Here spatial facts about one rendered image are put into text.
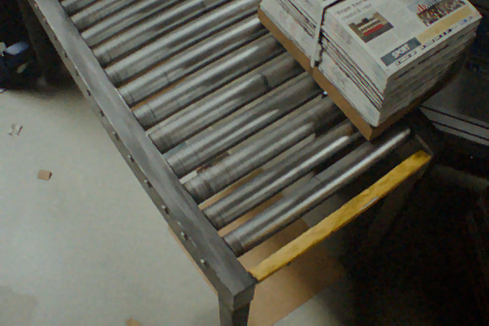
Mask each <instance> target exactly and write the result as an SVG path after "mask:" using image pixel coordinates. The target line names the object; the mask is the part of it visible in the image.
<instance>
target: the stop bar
mask: <svg viewBox="0 0 489 326"><path fill-rule="evenodd" d="M430 159H431V155H430V154H429V153H428V152H427V151H426V149H425V148H421V149H419V150H418V151H417V152H416V153H414V154H413V155H411V156H409V157H408V159H406V161H405V162H403V163H401V164H400V165H398V166H397V167H395V168H394V169H393V170H391V171H390V172H388V173H387V174H386V176H385V177H383V178H382V179H380V180H379V181H377V182H376V183H374V184H372V185H371V186H369V187H368V188H367V189H366V190H365V191H364V192H363V193H361V194H360V195H358V196H357V197H355V198H352V199H351V201H349V202H348V203H346V204H345V205H343V206H342V207H341V208H340V209H338V210H337V211H335V212H334V213H333V214H332V215H330V216H328V217H326V218H324V219H323V220H322V221H321V222H320V223H318V224H317V225H316V226H315V227H313V228H311V229H309V230H308V231H306V232H304V233H303V234H301V235H300V236H299V237H298V238H296V239H294V240H293V241H292V242H291V243H289V244H288V245H286V246H284V247H282V248H280V249H279V250H278V251H277V252H276V253H274V254H272V255H271V256H269V257H267V258H265V259H264V260H262V261H260V262H259V263H258V264H257V265H256V266H254V267H251V268H250V269H248V272H247V273H248V275H249V276H250V278H251V280H252V281H253V282H254V284H257V285H258V284H259V283H261V282H262V281H264V280H266V279H267V278H268V277H270V276H271V275H273V274H276V273H277V272H278V271H279V270H280V269H282V268H283V267H285V266H287V267H288V266H289V265H291V264H292V262H293V261H295V260H297V259H298V258H299V257H300V256H301V255H302V254H303V253H306V252H307V251H309V250H310V249H312V248H313V247H314V246H316V245H318V244H319V243H321V241H324V240H325V239H327V237H328V236H330V235H331V234H333V233H334V232H336V231H337V230H339V229H340V228H342V227H343V226H345V225H346V224H347V223H348V222H349V221H351V220H352V219H354V218H356V217H357V216H358V215H360V214H361V213H363V211H365V210H366V209H367V208H369V207H370V206H371V205H373V204H374V203H376V202H377V201H378V200H380V199H381V198H382V197H383V196H385V195H386V194H388V193H389V192H390V191H392V190H394V189H395V188H396V187H397V186H398V185H399V184H400V183H401V182H402V181H404V180H405V179H407V178H411V177H412V175H413V174H414V173H415V172H416V171H418V170H419V169H421V168H422V167H423V166H424V165H425V164H426V163H427V162H429V161H430Z"/></svg>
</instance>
